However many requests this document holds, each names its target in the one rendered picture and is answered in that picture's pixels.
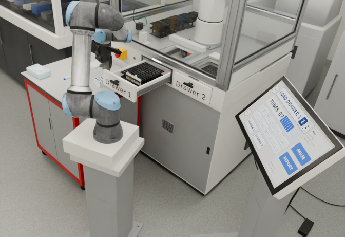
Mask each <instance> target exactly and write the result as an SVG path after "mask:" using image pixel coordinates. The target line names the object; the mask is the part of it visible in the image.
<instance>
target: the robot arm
mask: <svg viewBox="0 0 345 237"><path fill-rule="evenodd" d="M66 24H67V26H69V27H70V31H71V32H72V33H73V41H72V63H71V85H70V86H69V87H68V88H67V91H66V92H64V93H63V98H62V107H63V111H64V113H65V115H66V116H69V117H74V118H76V117H78V118H90V119H96V124H95V126H94V129H93V138H94V140H95V141H97V142H99V143H102V144H112V143H116V142H118V141H120V140H121V139H122V138H123V129H122V126H121V124H120V99H119V97H118V95H116V94H115V93H113V92H110V91H107V90H103V91H99V92H97V93H96V94H95V95H93V94H92V89H91V88H90V87H89V79H90V61H91V42H92V36H93V39H94V40H95V41H96V42H98V43H96V51H95V59H97V60H98V61H99V62H100V63H101V64H100V65H99V67H101V68H102V70H104V69H106V70H108V71H110V70H111V67H112V55H111V52H113V53H115V54H119V55H121V53H122V52H121V51H120V50H119V49H116V48H114V47H111V46H110V41H113V42H124V43H130V42H131V41H132V31H131V30H128V29H126V28H125V25H124V18H123V16H122V14H121V13H120V12H119V11H118V10H117V9H116V8H114V7H112V6H111V5H108V4H105V3H94V2H84V1H72V2H70V3H69V5H68V7H67V11H66Z"/></svg>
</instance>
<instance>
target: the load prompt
mask: <svg viewBox="0 0 345 237"><path fill-rule="evenodd" d="M276 96H277V97H278V99H279V100H280V101H281V103H282V104H283V106H284V107H285V108H286V110H287V111H288V113H289V114H290V115H291V117H292V118H293V119H294V121H295V122H296V124H297V125H298V126H299V128H300V129H301V130H302V132H303V133H304V134H305V133H307V132H308V131H309V130H311V129H312V128H314V127H315V125H314V124H313V122H312V121H311V120H310V119H309V117H308V116H307V115H306V114H305V112H304V111H303V110H302V109H301V107H300V106H299V105H298V103H297V102H296V101H295V100H294V98H293V97H292V96H291V95H290V93H289V92H288V91H287V90H286V88H285V87H284V88H282V89H281V90H280V91H279V92H277V93H276Z"/></svg>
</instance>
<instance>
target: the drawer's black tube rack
mask: <svg viewBox="0 0 345 237"><path fill-rule="evenodd" d="M123 72H128V73H130V74H131V75H133V76H135V75H137V78H139V79H141V81H142V82H141V85H143V84H145V83H147V82H150V81H152V80H154V79H156V78H158V77H161V76H163V74H161V73H163V72H164V71H163V70H161V69H159V68H157V67H155V66H153V65H150V64H148V63H146V62H144V63H142V64H139V65H137V66H134V67H132V68H129V69H126V70H124V71H123ZM121 78H123V79H125V80H127V81H129V82H130V83H132V84H134V85H136V86H138V87H139V85H138V84H136V83H134V82H133V81H131V80H129V79H127V78H126V75H121Z"/></svg>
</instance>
